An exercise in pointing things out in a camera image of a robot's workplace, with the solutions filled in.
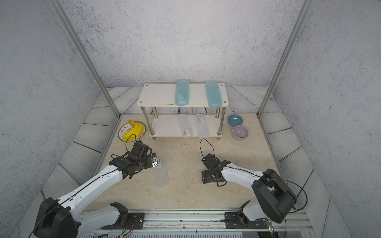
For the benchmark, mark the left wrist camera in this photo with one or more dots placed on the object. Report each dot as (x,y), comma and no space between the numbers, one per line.
(154,160)

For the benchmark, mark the white two-tier shelf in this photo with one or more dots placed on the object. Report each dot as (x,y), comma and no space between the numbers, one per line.
(184,109)

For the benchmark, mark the clear pencil case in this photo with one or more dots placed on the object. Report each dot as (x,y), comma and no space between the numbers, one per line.
(201,126)
(185,126)
(161,172)

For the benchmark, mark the right aluminium frame post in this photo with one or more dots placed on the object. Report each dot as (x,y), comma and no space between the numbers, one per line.
(306,6)

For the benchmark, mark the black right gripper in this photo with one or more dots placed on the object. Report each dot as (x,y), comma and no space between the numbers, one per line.
(205,174)

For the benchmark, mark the decorated round plate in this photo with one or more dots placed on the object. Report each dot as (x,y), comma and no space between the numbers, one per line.
(125,128)

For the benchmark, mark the aluminium frame post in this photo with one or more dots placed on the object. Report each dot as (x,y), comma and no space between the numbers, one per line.
(69,29)
(306,6)

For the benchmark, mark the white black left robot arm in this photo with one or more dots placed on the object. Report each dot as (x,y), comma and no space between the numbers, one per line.
(64,217)

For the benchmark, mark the lilac ceramic bowl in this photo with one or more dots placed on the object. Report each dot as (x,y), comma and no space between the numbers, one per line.
(240,132)

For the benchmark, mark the yellow toy banana bunch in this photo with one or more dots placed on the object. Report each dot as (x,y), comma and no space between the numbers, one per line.
(134,133)

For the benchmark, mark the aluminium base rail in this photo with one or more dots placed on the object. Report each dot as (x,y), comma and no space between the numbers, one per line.
(207,223)

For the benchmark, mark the left aluminium frame post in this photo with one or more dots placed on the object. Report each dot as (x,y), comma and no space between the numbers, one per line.
(69,29)

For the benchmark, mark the blue ceramic bowl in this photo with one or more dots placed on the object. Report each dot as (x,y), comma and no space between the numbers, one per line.
(235,120)

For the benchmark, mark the blue pencil case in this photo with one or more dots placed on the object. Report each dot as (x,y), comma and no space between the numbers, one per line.
(182,93)
(213,94)

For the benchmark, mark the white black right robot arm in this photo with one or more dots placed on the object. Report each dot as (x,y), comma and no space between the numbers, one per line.
(275,199)

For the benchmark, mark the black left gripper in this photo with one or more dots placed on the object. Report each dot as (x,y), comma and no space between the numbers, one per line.
(149,158)

